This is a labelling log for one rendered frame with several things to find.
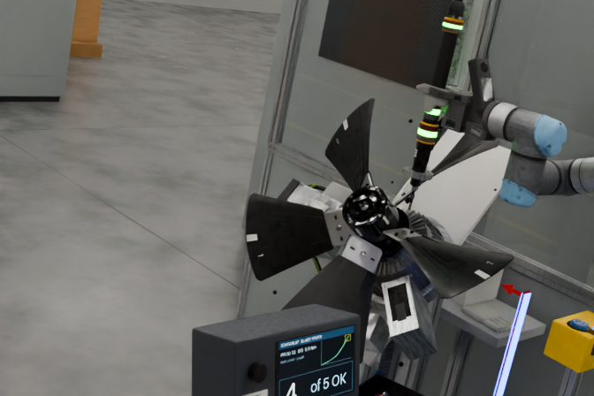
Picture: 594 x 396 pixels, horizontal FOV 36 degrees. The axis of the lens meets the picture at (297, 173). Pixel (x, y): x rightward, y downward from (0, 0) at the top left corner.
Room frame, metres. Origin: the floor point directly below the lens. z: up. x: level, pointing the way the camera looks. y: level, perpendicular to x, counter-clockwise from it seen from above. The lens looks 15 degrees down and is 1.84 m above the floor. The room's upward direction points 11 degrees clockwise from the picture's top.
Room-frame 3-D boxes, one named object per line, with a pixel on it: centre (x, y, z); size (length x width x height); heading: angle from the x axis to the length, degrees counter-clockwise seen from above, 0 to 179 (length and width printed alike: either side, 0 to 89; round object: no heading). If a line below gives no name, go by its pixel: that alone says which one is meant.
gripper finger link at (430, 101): (2.01, -0.26, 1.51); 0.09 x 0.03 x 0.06; 55
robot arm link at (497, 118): (1.90, -0.41, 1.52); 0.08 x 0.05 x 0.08; 135
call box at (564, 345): (1.98, -0.74, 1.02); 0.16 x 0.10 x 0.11; 135
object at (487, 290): (2.57, -0.55, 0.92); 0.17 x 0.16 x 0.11; 135
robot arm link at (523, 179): (1.85, -0.48, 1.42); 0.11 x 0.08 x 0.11; 128
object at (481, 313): (2.39, -0.61, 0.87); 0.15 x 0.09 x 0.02; 39
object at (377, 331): (2.05, -0.25, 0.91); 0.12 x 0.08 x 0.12; 135
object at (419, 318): (2.02, -0.33, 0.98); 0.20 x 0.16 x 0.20; 135
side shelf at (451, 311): (2.50, -0.59, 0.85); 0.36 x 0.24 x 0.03; 45
